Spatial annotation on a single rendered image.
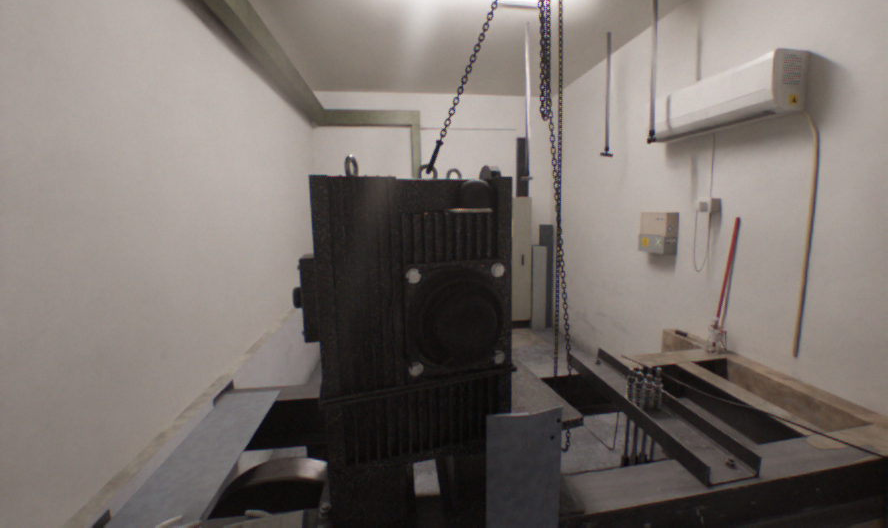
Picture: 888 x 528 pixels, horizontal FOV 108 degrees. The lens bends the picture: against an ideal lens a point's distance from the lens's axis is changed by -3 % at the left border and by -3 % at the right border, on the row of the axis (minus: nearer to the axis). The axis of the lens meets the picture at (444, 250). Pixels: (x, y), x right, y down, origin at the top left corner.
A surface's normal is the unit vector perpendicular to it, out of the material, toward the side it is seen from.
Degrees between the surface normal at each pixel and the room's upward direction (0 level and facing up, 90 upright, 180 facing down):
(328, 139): 90
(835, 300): 90
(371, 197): 90
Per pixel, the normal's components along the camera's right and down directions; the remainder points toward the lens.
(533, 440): 0.36, 0.11
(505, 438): 0.03, 0.12
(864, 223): -0.99, 0.04
